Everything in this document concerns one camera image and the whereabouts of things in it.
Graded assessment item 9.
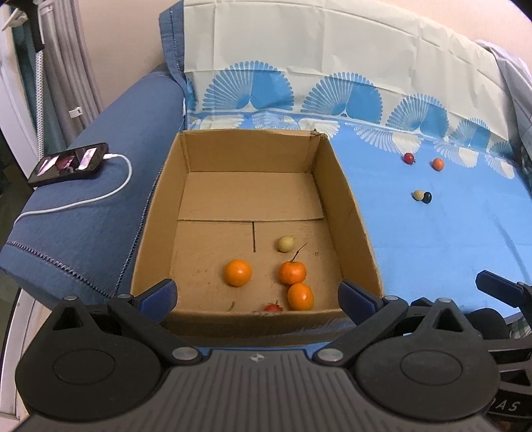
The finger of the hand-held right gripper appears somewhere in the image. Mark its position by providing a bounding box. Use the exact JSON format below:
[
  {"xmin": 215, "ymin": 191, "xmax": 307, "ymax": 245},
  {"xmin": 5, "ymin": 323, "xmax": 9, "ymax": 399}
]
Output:
[{"xmin": 475, "ymin": 270, "xmax": 532, "ymax": 309}]

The white hanger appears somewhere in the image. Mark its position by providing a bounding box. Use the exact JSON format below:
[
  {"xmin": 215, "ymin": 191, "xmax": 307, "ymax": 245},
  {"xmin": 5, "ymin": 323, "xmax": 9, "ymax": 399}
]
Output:
[{"xmin": 0, "ymin": 8, "xmax": 21, "ymax": 30}]

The white door frame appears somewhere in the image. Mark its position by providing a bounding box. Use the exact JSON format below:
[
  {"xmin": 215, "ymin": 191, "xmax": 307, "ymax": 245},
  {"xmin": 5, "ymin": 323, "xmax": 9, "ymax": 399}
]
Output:
[{"xmin": 0, "ymin": 66, "xmax": 40, "ymax": 162}]

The blue sofa armrest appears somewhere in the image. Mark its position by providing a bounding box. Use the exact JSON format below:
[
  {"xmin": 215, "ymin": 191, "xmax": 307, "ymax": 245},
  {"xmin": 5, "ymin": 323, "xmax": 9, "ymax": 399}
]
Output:
[{"xmin": 0, "ymin": 8, "xmax": 188, "ymax": 297}]

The cardboard box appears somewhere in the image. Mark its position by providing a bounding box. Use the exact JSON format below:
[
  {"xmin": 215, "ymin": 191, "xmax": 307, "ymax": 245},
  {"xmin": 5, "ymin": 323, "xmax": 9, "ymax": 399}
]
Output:
[{"xmin": 130, "ymin": 129, "xmax": 385, "ymax": 345}]

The blue fan-print sheet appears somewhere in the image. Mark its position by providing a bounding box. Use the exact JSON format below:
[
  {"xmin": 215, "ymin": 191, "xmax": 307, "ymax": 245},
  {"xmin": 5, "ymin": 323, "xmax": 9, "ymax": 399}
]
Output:
[{"xmin": 183, "ymin": 0, "xmax": 532, "ymax": 316}]

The grey curtain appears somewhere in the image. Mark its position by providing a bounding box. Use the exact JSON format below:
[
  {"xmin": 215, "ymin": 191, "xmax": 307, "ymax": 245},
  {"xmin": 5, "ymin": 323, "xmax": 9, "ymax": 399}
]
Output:
[{"xmin": 8, "ymin": 0, "xmax": 104, "ymax": 142}]

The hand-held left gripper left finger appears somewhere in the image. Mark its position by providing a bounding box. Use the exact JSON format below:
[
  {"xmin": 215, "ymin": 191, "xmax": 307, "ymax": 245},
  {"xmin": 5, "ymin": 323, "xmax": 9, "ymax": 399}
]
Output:
[{"xmin": 49, "ymin": 278, "xmax": 202, "ymax": 365}]

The large orange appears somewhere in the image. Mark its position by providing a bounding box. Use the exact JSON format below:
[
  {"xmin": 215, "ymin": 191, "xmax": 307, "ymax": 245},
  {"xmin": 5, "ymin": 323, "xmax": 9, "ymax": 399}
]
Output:
[{"xmin": 225, "ymin": 259, "xmax": 253, "ymax": 287}]

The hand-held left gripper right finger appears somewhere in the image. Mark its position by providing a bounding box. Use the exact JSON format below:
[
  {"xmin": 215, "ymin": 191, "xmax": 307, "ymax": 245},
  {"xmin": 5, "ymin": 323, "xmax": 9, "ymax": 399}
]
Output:
[{"xmin": 313, "ymin": 281, "xmax": 475, "ymax": 367}]

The grey cloth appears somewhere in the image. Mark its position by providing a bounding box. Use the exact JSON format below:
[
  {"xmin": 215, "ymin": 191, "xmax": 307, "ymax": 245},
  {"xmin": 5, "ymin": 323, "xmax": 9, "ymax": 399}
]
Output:
[{"xmin": 476, "ymin": 39, "xmax": 532, "ymax": 146}]

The plain orange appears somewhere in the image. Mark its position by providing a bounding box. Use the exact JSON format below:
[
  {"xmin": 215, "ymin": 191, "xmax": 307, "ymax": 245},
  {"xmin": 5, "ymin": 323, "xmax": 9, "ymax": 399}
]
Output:
[{"xmin": 287, "ymin": 283, "xmax": 314, "ymax": 311}]

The black smartphone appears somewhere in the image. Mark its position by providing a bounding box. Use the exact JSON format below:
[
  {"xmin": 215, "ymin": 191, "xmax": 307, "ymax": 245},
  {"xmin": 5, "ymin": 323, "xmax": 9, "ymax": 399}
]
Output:
[{"xmin": 27, "ymin": 142, "xmax": 109, "ymax": 187}]

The orange with stem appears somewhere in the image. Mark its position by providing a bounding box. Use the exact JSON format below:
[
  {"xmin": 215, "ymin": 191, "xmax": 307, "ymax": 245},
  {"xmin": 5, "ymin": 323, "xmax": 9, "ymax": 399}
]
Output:
[{"xmin": 278, "ymin": 243, "xmax": 309, "ymax": 285}]

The white charging cable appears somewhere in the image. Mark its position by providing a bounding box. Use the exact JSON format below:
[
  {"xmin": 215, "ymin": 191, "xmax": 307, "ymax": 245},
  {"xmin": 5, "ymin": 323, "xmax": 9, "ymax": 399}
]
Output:
[{"xmin": 12, "ymin": 153, "xmax": 133, "ymax": 227}]

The plaid cloth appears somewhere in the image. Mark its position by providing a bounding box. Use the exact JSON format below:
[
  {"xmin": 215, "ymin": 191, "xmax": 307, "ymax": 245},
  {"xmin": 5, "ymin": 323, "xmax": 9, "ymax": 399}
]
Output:
[{"xmin": 508, "ymin": 318, "xmax": 532, "ymax": 339}]

